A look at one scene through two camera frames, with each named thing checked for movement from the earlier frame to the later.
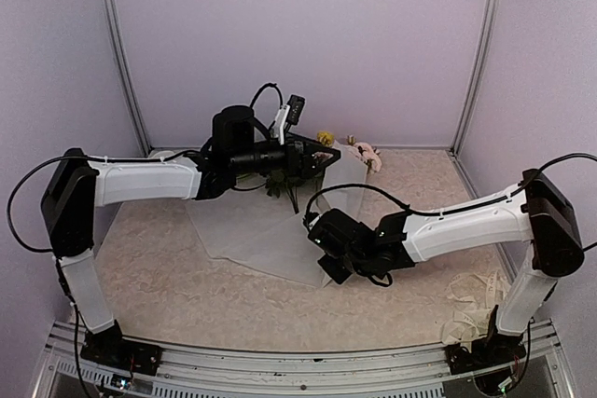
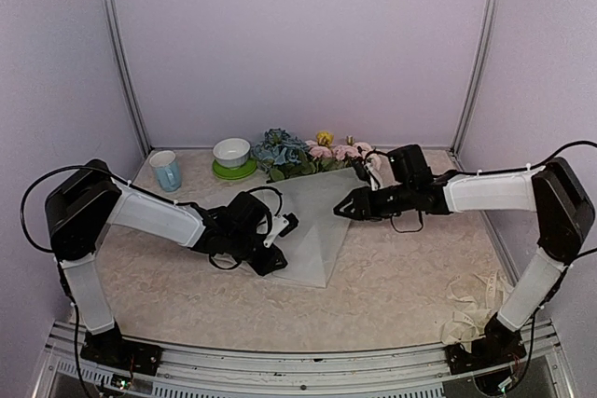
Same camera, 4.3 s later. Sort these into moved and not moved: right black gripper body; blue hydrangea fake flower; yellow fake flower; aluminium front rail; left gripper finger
Moved: left gripper finger; blue hydrangea fake flower; right black gripper body
Not moved: aluminium front rail; yellow fake flower
